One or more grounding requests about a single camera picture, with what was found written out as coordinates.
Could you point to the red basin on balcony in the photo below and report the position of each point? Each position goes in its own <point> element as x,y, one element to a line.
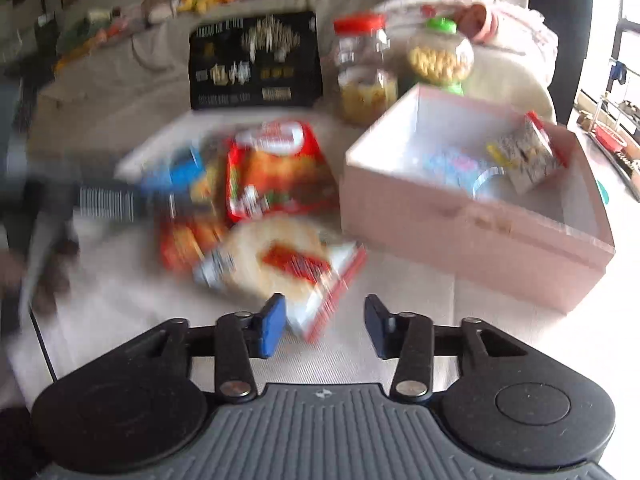
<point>609,138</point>

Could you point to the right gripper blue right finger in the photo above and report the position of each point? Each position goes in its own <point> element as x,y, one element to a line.
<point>408,338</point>

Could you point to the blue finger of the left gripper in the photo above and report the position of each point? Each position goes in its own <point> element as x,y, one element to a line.
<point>166,185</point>

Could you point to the yellow noodle snack stick packet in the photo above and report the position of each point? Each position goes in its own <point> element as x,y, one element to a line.
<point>198,222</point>

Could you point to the green lid snack jar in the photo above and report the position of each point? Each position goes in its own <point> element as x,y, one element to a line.
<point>441,56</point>

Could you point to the white plastic bag on sofa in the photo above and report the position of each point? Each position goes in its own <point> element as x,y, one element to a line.
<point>514,50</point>

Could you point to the small clear cake snack packet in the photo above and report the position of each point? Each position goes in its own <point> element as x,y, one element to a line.
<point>526,155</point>

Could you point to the light blue packet in box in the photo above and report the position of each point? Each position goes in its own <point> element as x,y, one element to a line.
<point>454,169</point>

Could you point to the red lid plastic jar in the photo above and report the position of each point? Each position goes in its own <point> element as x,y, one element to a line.
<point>366,84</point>

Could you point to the red sausage snack bag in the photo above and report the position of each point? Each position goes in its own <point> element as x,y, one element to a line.
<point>277,167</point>

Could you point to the black plum gift box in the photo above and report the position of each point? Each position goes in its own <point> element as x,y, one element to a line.
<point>261,60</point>

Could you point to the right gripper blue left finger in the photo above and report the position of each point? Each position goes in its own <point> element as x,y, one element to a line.
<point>240,337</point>

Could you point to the pink cardboard box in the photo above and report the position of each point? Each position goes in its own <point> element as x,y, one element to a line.
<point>421,183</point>

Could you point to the rice cracker packet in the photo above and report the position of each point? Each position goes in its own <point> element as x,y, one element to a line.
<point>295,256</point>

